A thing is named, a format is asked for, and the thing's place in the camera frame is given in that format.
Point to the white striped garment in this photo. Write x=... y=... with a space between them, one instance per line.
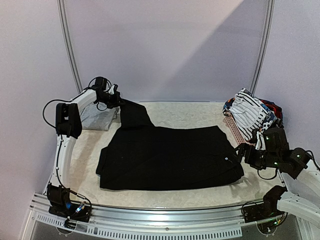
x=251 y=115

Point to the aluminium front rail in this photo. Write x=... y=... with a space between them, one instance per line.
x=112 y=223

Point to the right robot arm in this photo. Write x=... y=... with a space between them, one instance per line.
x=300 y=165

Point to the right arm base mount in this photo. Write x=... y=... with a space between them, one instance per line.
x=254 y=212

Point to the aluminium corner post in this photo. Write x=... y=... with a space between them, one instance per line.
x=62 y=11
x=263 y=43

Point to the left aluminium corner post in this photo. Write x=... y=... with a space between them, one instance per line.
x=62 y=11

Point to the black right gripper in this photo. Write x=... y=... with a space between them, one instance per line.
x=244 y=153

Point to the colourful patterned garment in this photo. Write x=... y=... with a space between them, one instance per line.
x=278 y=121

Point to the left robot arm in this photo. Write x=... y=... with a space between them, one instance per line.
x=68 y=128

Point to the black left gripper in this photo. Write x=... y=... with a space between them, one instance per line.
x=117 y=99

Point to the grey tank top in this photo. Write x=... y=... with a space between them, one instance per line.
x=94 y=119

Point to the black shirt with buttons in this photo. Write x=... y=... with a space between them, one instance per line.
x=145 y=157

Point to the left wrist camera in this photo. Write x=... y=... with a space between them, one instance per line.
x=113 y=89

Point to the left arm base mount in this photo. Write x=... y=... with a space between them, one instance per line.
x=62 y=206

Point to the pink perforated laundry basket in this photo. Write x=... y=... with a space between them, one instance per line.
x=234 y=130

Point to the right aluminium corner post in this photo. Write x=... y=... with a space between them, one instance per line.
x=263 y=43

